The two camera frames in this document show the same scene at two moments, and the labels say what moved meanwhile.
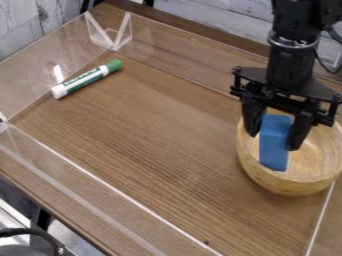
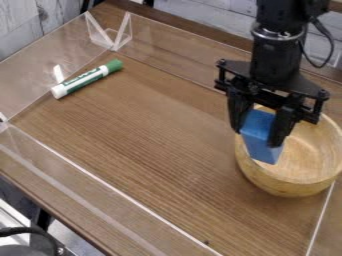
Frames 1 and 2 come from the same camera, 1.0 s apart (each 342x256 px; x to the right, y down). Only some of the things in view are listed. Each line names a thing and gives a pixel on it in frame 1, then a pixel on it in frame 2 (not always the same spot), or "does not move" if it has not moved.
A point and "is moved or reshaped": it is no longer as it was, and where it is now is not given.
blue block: x=273 y=141 is moved or reshaped
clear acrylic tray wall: x=59 y=55 does not move
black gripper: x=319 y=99 to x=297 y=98
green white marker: x=86 y=78 does not move
